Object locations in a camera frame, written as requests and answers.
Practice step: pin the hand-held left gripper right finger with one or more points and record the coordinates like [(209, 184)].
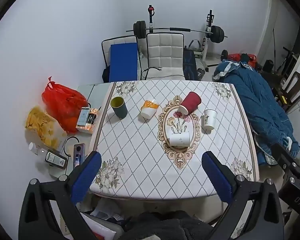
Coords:
[(218, 177)]

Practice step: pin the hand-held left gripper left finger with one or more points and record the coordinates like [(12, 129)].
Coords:
[(86, 177)]

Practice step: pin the plain white paper cup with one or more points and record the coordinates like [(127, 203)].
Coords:
[(180, 139)]

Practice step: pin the white cup with dark print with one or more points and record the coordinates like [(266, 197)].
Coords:
[(210, 119)]

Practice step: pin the green plastic cup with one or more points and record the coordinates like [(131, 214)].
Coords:
[(120, 108)]

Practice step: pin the red paper cup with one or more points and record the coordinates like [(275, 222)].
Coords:
[(190, 102)]

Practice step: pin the orange and white cup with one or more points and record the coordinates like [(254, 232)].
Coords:
[(149, 108)]

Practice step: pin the grey power strip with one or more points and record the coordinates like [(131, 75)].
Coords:
[(78, 155)]

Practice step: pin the dark bottle with label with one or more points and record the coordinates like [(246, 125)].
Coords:
[(55, 160)]

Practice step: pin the small orange box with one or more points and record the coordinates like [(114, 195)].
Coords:
[(86, 129)]

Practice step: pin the white plastic package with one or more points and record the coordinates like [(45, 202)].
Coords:
[(102, 228)]

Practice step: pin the small white bottle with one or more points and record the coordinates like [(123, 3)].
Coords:
[(36, 148)]

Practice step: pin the small black packet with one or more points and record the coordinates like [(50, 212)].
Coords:
[(91, 118)]

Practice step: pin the light blue card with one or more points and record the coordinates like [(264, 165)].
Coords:
[(83, 116)]

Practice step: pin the dark wooden chair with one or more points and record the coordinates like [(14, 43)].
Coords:
[(298, 85)]

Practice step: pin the blue jacket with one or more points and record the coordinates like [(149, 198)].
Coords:
[(255, 100)]

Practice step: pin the clear bag of yellow chips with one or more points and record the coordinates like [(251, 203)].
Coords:
[(43, 126)]

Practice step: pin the red plastic bag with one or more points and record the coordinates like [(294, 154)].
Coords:
[(62, 102)]

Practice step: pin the white side table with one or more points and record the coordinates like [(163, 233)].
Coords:
[(96, 92)]

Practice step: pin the black scooter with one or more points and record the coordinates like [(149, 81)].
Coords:
[(287, 58)]

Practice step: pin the dumbbell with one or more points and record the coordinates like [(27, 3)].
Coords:
[(201, 73)]

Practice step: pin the dark blue jeans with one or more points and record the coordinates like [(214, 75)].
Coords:
[(190, 65)]

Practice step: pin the blue folded mat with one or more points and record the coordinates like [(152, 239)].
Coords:
[(123, 62)]

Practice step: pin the white weight rack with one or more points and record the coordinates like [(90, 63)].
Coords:
[(207, 42)]

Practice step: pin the white padded chair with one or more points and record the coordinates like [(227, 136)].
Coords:
[(165, 52)]

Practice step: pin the chair with blue board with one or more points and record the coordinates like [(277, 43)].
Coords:
[(115, 40)]

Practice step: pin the barbell with black plates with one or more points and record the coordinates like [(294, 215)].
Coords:
[(180, 29)]

